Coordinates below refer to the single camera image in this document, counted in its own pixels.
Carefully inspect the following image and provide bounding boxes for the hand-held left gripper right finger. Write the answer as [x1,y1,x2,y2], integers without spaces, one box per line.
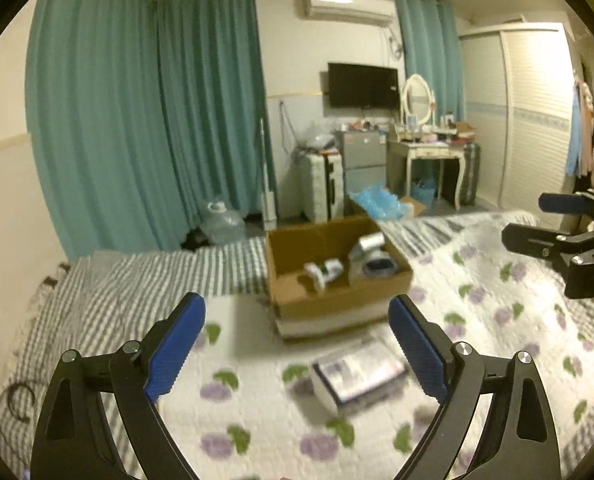
[388,294,562,480]

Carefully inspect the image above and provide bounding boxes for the hanging clothes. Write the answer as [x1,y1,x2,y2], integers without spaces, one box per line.
[567,72,594,179]

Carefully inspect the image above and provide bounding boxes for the black cable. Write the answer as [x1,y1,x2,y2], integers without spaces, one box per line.
[0,382,38,427]

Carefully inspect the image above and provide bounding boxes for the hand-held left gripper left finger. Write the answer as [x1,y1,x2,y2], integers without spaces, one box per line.
[29,291,208,480]

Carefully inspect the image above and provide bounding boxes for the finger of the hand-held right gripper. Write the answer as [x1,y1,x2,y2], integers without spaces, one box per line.
[538,189,594,222]
[501,222,594,272]

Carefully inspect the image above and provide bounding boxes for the white floral quilt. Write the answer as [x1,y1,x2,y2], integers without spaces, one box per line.
[147,212,594,480]

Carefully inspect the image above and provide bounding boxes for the blue plastic bag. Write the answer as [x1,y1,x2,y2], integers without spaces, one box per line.
[349,185,406,221]

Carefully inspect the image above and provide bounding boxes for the black wall television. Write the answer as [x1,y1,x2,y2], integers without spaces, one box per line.
[327,62,400,109]

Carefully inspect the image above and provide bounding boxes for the white suitcase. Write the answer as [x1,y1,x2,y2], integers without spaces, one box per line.
[299,152,348,222]

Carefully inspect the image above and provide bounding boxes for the white air conditioner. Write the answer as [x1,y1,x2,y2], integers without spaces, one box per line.
[303,0,396,26]

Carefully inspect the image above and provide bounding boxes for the brown cardboard box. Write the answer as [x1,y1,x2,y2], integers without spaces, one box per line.
[264,216,415,341]

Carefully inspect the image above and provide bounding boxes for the white tube bottle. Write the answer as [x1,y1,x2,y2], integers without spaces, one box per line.
[304,258,345,291]

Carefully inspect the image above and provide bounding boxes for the wide teal curtain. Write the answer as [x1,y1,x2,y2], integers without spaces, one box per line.
[24,0,190,259]
[154,0,278,233]

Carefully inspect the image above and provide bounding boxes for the small cardboard box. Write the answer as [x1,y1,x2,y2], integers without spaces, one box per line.
[399,196,430,219]

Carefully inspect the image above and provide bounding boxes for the grey mini fridge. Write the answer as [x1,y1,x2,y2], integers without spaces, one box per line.
[334,129,390,199]

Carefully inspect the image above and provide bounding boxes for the white oval mirror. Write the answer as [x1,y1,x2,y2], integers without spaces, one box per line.
[401,74,436,127]

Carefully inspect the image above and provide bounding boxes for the dark suitcase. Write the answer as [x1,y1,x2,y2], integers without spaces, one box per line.
[459,142,482,206]

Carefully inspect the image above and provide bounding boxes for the clear water jug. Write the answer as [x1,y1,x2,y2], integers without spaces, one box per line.
[199,200,248,246]

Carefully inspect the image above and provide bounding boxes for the blue waste basket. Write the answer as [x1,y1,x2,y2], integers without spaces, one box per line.
[411,178,438,206]

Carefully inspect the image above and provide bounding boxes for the white sliding wardrobe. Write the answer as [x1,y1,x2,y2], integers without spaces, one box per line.
[458,22,578,231]

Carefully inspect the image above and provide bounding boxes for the clear plastic tissue packet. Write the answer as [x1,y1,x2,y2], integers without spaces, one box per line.
[311,337,408,418]

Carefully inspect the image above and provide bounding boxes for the narrow teal curtain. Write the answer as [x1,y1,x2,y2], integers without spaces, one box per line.
[393,0,466,122]

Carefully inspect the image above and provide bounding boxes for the clear plastic bag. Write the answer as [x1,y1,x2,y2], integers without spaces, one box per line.
[302,120,338,154]

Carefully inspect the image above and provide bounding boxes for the grey striped blanket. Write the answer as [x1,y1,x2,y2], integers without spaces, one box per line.
[0,237,278,480]

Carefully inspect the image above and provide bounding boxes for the white dressing table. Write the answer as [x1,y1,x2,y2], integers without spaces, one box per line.
[387,132,471,211]

